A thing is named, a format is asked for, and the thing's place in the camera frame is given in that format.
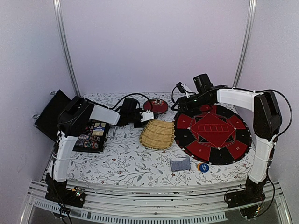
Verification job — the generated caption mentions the blue texas holdem card deck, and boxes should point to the blue texas holdem card deck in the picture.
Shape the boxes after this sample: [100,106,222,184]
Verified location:
[91,122,106,136]

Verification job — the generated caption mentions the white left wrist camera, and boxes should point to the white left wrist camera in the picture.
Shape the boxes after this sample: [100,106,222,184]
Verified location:
[140,111,155,123]

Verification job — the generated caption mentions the aluminium frame post right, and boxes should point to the aluminium frame post right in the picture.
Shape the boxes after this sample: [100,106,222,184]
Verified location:
[233,0,257,87]

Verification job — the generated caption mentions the woven bamboo tray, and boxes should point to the woven bamboo tray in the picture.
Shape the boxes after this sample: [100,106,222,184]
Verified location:
[139,119,174,150]

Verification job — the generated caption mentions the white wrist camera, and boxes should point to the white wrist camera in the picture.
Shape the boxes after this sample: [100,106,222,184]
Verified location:
[176,82,191,98]
[140,111,155,123]

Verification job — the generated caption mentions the red floral round plate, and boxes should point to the red floral round plate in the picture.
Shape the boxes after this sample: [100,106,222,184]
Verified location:
[143,98,169,114]

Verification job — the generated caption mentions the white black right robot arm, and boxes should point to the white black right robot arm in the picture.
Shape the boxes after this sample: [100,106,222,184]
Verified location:
[172,74,282,203]

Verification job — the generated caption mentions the blue small blind button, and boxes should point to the blue small blind button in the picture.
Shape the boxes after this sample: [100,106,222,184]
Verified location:
[201,163,209,173]

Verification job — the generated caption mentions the round red black poker mat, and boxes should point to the round red black poker mat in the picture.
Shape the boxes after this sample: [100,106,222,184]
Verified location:
[174,105,252,165]

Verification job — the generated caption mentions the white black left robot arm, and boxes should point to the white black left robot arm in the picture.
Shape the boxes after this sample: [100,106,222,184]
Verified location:
[50,96,154,183]

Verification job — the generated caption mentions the black poker set case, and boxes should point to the black poker set case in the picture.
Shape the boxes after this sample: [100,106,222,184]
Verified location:
[35,90,110,153]

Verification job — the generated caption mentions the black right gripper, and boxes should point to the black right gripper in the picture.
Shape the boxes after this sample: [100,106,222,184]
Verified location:
[171,92,210,112]

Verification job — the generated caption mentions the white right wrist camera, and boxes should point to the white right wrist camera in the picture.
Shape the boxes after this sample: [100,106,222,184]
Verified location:
[176,82,191,98]

